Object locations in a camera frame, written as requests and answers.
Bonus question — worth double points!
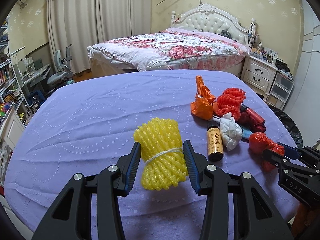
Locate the white tissue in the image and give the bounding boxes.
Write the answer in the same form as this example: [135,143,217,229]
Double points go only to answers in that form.
[220,112,243,151]

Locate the dark clothes on pillow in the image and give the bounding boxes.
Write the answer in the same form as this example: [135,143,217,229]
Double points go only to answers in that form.
[221,30,232,39]

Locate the floral quilt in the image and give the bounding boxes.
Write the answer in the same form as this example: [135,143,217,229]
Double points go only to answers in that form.
[87,28,249,72]

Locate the brown glass bottle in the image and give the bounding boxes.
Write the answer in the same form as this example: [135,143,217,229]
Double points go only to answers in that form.
[207,121,223,162]

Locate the yellow foam fruit net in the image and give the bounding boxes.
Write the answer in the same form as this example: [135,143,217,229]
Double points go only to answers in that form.
[133,117,188,191]

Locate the white tufted headboard bed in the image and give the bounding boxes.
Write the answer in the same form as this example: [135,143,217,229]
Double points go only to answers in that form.
[88,3,249,77]

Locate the bookshelf with books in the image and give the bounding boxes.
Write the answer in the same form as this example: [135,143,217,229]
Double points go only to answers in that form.
[0,16,29,127]

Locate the clutter on nightstand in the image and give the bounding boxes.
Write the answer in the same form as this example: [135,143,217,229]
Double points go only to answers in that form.
[248,23,290,73]

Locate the dark red bottle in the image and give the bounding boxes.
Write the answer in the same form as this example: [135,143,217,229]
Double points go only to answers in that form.
[237,104,266,133]

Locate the study desk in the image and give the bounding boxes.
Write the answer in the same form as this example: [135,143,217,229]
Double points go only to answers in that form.
[13,61,52,100]

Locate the white nightstand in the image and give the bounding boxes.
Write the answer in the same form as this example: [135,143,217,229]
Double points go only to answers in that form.
[241,55,278,101]

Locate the grey desk chair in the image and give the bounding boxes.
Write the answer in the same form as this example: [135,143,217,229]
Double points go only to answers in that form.
[47,44,74,89]

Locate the clear plastic drawer unit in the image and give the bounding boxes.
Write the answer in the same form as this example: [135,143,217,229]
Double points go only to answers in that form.
[266,70,295,110]

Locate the red foam fruit net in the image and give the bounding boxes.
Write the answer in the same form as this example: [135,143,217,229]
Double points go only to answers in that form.
[213,88,246,121]

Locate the teal white toothpaste tube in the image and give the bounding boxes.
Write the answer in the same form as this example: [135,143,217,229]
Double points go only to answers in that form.
[240,126,253,141]

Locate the white wardrobe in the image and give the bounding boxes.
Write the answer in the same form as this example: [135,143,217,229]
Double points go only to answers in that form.
[284,0,319,148]

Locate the beige curtains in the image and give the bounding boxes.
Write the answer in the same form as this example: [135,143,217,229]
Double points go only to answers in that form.
[47,0,151,74]

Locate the white green cream tube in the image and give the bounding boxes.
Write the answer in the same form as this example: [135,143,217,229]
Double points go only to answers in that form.
[213,116,221,123]

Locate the orange wrapper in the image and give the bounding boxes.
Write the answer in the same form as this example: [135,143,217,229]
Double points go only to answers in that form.
[190,75,218,120]

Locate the red plastic bag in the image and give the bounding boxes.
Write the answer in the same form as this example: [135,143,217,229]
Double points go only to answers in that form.
[248,132,285,156]

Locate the black lined trash bin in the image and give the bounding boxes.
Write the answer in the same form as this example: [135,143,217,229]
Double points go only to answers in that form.
[268,105,303,147]

